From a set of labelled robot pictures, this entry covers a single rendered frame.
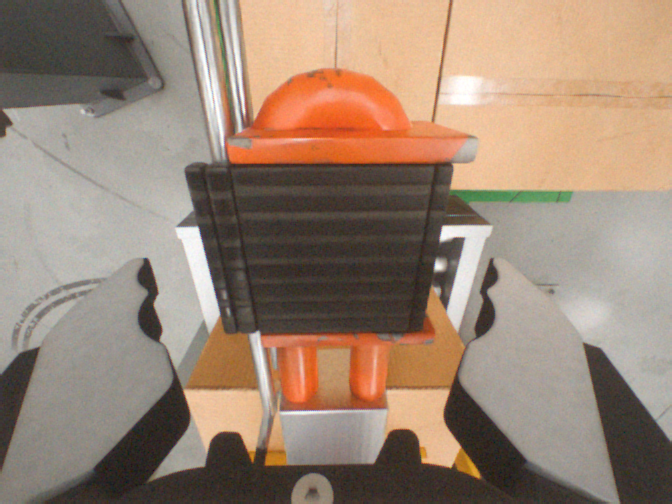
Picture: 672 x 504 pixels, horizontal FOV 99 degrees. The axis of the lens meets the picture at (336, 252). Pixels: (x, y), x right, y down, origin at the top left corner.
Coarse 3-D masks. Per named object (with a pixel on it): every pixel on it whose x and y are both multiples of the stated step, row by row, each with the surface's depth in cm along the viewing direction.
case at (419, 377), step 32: (448, 320) 50; (224, 352) 42; (416, 352) 44; (448, 352) 44; (192, 384) 38; (224, 384) 38; (256, 384) 38; (416, 384) 39; (448, 384) 39; (224, 416) 40; (256, 416) 40; (416, 416) 41; (448, 448) 45
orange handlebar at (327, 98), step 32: (288, 96) 9; (320, 96) 9; (352, 96) 9; (384, 96) 9; (256, 128) 10; (288, 128) 9; (320, 128) 10; (352, 128) 10; (384, 128) 9; (288, 352) 14; (352, 352) 15; (384, 352) 15; (288, 384) 16; (352, 384) 17; (384, 384) 17
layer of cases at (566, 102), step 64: (256, 0) 49; (320, 0) 49; (384, 0) 50; (448, 0) 50; (512, 0) 50; (576, 0) 50; (640, 0) 50; (256, 64) 54; (320, 64) 54; (384, 64) 54; (448, 64) 55; (512, 64) 55; (576, 64) 55; (640, 64) 55; (512, 128) 60; (576, 128) 61; (640, 128) 61
